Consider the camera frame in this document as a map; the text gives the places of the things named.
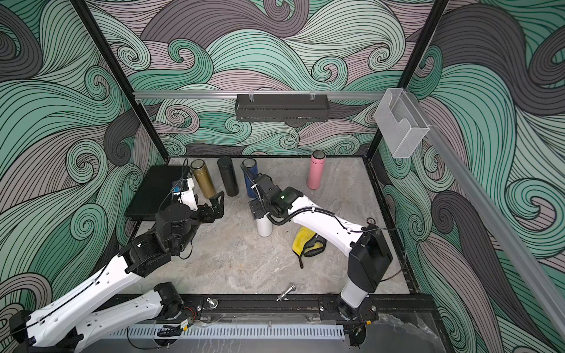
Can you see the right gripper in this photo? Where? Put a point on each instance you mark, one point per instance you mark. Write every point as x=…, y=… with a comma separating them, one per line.
x=255, y=207

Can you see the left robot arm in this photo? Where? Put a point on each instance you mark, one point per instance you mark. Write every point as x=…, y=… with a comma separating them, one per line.
x=75, y=321

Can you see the black wall shelf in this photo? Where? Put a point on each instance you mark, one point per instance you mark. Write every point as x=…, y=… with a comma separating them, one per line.
x=282, y=108

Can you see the clear plastic wall holder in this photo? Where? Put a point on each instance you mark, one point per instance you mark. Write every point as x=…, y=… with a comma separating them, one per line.
x=402, y=122

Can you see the gold thermos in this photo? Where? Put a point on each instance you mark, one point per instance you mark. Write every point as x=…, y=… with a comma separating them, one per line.
x=202, y=175

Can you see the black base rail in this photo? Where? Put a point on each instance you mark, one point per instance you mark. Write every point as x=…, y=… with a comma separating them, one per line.
x=326, y=307

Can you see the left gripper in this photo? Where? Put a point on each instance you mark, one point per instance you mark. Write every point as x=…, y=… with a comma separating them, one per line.
x=209, y=217

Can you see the blue thermos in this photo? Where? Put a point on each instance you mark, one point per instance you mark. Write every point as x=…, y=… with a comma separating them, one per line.
x=249, y=167

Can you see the white slotted cable duct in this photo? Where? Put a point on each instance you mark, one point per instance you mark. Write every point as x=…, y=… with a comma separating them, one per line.
x=238, y=331

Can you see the silver bolt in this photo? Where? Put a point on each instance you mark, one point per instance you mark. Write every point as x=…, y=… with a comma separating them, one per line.
x=283, y=297

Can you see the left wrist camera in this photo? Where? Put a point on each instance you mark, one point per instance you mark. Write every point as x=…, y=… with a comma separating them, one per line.
x=183, y=192

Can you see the black case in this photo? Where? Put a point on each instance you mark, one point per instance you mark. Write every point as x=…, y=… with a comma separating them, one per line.
x=153, y=194

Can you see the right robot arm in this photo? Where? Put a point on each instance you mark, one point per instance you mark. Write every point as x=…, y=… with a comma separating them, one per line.
x=369, y=255

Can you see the black thermos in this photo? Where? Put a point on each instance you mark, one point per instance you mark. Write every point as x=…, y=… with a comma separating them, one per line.
x=227, y=173

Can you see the yellow cleaning cloth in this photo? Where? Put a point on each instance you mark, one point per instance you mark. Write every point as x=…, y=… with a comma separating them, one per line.
x=307, y=243

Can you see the pink thermos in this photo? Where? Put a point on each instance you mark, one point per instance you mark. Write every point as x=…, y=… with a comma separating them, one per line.
x=317, y=164

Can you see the white thermos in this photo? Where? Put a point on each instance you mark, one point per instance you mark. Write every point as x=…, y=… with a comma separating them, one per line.
x=264, y=227

